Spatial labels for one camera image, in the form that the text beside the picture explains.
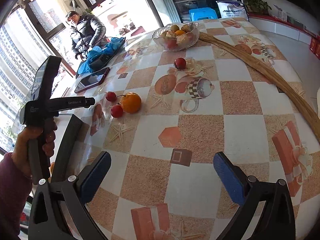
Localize red box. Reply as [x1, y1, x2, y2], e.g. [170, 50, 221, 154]
[310, 36, 320, 59]

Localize green potted plant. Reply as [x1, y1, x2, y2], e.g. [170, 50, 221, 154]
[244, 0, 272, 15]

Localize small white boxes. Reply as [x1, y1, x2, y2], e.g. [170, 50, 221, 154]
[274, 4, 290, 22]

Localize orange with long stem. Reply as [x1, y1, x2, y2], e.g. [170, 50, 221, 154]
[119, 92, 142, 114]

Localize black bag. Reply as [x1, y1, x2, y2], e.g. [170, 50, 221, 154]
[89, 40, 124, 71]

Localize checked printed tablecloth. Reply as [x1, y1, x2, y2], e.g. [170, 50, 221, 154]
[50, 17, 320, 240]

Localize tablet in red case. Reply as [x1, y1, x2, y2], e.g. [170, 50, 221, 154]
[74, 67, 110, 93]

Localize white printed bag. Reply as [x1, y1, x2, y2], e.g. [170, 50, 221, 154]
[216, 0, 249, 22]

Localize blue plastic stool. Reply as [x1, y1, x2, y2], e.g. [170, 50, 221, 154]
[189, 8, 217, 22]

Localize person's left forearm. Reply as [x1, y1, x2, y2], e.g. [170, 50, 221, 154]
[0, 152, 34, 240]

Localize wooden strip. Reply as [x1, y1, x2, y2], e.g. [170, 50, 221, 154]
[199, 32, 320, 140]

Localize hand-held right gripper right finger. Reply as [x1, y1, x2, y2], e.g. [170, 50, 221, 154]
[213, 152, 296, 240]

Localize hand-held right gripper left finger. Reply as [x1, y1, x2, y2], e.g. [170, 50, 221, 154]
[28, 151, 112, 240]

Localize grey cardboard box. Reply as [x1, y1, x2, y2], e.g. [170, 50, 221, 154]
[51, 114, 84, 183]

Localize person's left hand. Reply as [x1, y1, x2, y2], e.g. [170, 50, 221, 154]
[11, 119, 57, 180]

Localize blue plastic bag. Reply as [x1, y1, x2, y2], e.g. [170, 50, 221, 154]
[104, 37, 125, 53]
[77, 50, 104, 75]

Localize glass bowl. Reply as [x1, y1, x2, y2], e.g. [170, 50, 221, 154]
[152, 22, 200, 52]

